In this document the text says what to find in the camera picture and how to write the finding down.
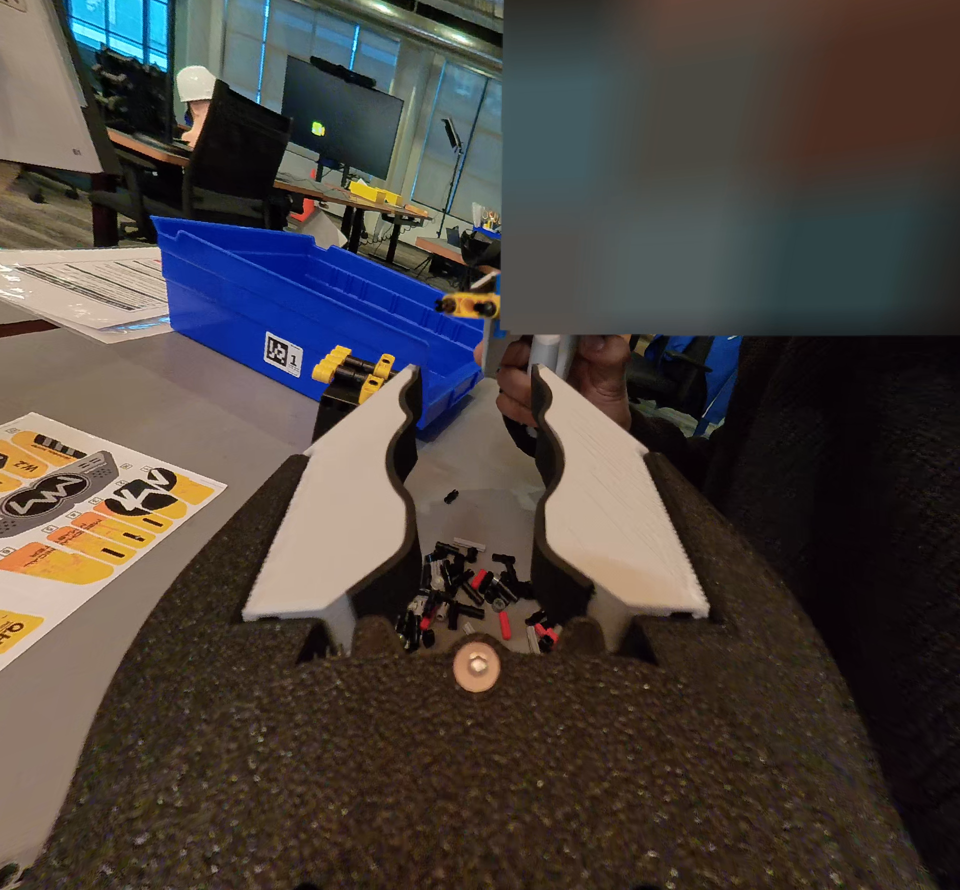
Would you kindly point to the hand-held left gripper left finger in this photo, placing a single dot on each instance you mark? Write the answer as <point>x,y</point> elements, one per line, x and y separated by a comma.
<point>337,530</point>

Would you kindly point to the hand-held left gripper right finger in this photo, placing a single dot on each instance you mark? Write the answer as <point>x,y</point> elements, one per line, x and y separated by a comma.
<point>622,530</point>

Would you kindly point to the yellow brick assembly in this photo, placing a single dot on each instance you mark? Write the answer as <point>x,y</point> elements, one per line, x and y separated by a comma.
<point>472,305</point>

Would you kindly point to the black block with yellow beams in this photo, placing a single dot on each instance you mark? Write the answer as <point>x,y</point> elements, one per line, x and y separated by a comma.
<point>341,402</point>

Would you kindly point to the pile of black red pins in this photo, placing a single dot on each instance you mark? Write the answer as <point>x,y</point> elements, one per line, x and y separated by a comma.
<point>465,590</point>

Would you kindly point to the person's right hand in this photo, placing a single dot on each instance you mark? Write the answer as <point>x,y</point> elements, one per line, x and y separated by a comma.
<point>604,380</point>

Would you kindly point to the light grey axle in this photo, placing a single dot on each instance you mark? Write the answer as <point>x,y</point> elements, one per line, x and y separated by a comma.
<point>469,543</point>

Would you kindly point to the blue striped jacket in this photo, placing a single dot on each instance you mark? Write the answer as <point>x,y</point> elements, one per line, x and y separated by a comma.
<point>720,372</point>

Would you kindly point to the black light stand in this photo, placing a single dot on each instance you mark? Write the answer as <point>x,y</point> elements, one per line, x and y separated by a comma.
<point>452,170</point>

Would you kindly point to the yellow storage box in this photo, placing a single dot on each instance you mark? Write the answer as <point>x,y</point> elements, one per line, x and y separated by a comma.
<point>379,193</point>

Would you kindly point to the yellow sticker sheet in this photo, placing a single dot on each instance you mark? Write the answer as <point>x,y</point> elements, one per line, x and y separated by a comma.
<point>90,515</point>

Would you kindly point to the blue storage bin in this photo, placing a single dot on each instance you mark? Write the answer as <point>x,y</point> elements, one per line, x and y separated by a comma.
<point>247,297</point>

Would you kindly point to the orange cone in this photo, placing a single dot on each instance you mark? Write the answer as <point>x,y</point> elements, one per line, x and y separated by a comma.
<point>304,212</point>

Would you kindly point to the white paper sheet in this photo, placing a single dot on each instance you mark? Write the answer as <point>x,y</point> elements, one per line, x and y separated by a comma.
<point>90,290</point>

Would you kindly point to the black webcam bar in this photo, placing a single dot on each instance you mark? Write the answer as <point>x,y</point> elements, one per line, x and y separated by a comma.
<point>341,71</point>

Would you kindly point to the black office chair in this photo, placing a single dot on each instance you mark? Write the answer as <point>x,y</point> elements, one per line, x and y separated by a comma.
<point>240,155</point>

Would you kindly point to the instruction booklet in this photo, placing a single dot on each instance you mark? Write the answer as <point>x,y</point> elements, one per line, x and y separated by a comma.
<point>30,95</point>

